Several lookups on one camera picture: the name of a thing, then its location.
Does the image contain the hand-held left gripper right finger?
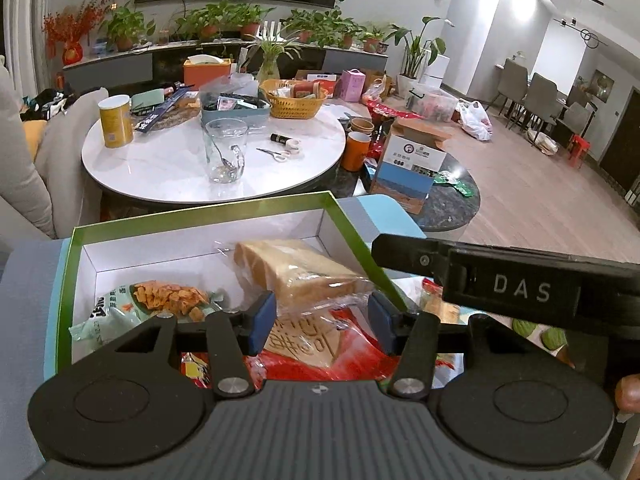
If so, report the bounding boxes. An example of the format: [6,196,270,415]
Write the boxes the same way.
[367,290,546,401]

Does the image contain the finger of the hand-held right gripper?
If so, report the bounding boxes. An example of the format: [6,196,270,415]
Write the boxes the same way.
[372,234,451,281]

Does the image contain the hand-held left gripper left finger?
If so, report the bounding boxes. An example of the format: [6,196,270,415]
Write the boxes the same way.
[102,291,277,401]

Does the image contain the clear pastry packet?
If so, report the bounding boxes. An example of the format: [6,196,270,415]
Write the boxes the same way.
[419,280,462,326]

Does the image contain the large red noodle packet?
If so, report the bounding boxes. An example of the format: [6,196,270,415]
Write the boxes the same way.
[244,305,402,393]

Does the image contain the clear bag of sliced bread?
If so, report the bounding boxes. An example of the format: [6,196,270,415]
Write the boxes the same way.
[234,239,377,322]

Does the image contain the red yellow striped packet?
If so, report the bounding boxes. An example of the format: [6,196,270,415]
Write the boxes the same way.
[180,352,217,391]

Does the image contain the green cardboard box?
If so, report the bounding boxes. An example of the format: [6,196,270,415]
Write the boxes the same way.
[44,191,412,391]

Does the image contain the mint green chips bag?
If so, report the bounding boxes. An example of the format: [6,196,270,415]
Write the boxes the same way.
[69,280,227,357]

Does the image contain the person's right hand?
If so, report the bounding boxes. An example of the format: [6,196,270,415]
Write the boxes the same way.
[615,375,640,423]

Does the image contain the green slipper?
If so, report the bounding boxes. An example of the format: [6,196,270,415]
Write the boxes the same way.
[511,317,538,348]
[542,325,569,352]

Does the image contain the round dark side table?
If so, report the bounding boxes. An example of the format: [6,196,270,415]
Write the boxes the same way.
[334,149,482,234]

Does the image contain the green snack packets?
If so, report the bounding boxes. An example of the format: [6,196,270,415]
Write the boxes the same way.
[431,171,477,197]

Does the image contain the cardboard box blue label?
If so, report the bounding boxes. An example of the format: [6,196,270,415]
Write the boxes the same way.
[374,118,452,217]

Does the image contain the orange cup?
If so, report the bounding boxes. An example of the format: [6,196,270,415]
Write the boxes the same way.
[342,131,372,173]

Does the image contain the beige tote bag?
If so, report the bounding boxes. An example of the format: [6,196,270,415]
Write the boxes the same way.
[526,129,559,157]

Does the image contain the red plastic stool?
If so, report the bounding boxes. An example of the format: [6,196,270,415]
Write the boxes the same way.
[566,134,592,169]

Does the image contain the red packets pile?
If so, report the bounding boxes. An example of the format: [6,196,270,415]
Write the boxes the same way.
[366,99,417,122]

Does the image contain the white plastic bag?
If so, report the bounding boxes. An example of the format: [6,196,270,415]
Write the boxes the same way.
[456,100,494,142]

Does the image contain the clear storage bin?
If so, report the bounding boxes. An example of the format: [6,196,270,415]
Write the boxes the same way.
[406,84,459,124]

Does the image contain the grey dining chair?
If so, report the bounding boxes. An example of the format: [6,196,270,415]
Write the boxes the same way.
[494,57,532,127]
[519,71,564,134]
[549,101,592,149]

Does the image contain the scissors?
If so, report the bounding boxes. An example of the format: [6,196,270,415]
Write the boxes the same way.
[256,146,292,164]

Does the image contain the black tube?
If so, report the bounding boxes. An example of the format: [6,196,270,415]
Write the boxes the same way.
[269,132,302,154]

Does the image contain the clear glass mug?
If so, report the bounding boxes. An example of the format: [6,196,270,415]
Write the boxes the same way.
[202,118,250,185]

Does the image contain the metal spoon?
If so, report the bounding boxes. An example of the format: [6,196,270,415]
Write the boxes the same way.
[209,134,237,169]

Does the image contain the pink box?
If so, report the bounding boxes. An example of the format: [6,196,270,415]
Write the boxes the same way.
[339,69,369,104]

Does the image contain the round white table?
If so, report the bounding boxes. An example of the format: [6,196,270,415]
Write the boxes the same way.
[81,86,347,207]

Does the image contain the white air purifier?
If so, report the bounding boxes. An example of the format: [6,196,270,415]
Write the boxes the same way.
[419,54,452,89]

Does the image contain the yellow woven basket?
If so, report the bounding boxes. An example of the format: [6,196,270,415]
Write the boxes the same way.
[259,78,329,121]

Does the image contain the tall leafy plant white pot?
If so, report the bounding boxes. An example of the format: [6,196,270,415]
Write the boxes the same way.
[394,15,447,94]

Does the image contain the grey blue storage tray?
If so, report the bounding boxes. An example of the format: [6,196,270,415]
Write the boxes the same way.
[199,74,272,127]

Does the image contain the green potted plant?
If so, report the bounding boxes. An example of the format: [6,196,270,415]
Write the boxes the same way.
[284,9,362,51]
[359,21,392,55]
[174,0,277,43]
[101,4,157,53]

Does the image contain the dark blue long package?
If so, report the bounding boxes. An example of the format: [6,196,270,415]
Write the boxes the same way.
[134,86,202,134]

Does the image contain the glass vase with plant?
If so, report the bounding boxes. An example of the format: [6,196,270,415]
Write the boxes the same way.
[244,34,302,82]

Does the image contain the yellow canister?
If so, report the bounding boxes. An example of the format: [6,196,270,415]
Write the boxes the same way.
[98,94,135,149]

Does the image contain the green pouch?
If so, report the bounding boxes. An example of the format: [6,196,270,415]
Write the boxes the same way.
[129,88,167,112]

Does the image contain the black ceiling track light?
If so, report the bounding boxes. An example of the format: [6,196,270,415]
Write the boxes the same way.
[551,16,609,49]

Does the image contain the orange tissue box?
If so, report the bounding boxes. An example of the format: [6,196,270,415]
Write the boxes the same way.
[182,54,234,87]

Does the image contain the grey sofa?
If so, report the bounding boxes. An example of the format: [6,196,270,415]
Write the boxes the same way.
[0,55,109,242]

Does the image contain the yellow cushion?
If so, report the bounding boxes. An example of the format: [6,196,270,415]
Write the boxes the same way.
[19,119,49,159]

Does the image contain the dark clothes pile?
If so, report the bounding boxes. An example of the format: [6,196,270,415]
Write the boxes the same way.
[19,88,67,122]

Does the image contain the red flower arrangement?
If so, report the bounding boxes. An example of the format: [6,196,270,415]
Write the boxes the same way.
[42,0,109,67]

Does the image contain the framed wall picture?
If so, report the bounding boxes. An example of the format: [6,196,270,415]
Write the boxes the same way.
[589,69,617,104]

